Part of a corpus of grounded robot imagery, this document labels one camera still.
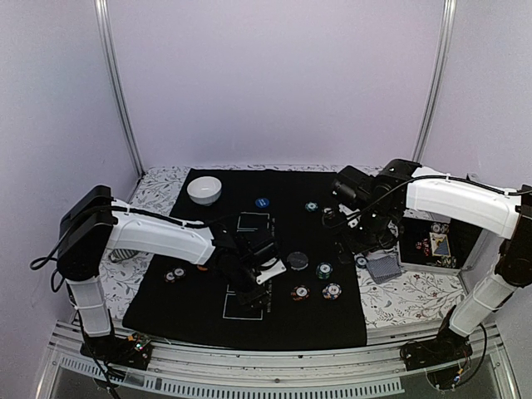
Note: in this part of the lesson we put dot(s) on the black dealer button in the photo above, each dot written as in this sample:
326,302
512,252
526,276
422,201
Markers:
297,260

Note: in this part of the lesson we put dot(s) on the black poker felt mat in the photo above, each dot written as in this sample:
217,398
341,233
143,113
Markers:
202,307

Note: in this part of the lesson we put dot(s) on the blue small blind button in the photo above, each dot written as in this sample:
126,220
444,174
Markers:
262,203

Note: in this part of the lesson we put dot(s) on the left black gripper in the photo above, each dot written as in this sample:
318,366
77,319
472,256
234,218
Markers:
253,299

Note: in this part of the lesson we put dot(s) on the front aluminium rail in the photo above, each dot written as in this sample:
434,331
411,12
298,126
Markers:
180,370

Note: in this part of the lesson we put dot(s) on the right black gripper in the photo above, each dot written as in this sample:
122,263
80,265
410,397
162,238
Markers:
387,238

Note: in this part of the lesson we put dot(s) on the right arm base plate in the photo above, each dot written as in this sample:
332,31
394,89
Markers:
436,353

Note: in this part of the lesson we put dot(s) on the left aluminium frame post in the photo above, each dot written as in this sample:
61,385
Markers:
103,22

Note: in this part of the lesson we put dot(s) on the blue playing card deck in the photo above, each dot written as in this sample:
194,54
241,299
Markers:
384,269

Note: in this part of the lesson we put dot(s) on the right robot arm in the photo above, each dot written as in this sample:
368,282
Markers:
377,204

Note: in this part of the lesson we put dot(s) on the orange chip pair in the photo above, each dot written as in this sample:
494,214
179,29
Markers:
174,275

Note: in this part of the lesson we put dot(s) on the right aluminium frame post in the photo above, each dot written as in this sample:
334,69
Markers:
437,77

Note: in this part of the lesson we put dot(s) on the aluminium frame post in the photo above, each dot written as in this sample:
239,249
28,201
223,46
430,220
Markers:
437,77
103,22

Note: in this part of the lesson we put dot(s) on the aluminium poker case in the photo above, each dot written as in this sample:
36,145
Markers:
436,243

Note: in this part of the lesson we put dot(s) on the orange chip stack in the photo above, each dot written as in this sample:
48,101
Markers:
300,293

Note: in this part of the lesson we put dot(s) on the teal poker chip stack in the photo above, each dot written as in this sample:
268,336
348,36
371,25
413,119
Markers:
324,271

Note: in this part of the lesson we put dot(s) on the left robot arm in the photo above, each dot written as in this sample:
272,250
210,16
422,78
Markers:
99,225

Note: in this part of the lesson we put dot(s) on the striped metal cup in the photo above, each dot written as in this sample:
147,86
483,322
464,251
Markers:
119,255

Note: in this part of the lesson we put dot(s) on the white poker chip stack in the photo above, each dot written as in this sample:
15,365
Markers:
332,291

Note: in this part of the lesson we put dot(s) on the white ceramic bowl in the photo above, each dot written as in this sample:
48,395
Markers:
204,190

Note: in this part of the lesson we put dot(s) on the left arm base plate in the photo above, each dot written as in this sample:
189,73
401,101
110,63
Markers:
133,351

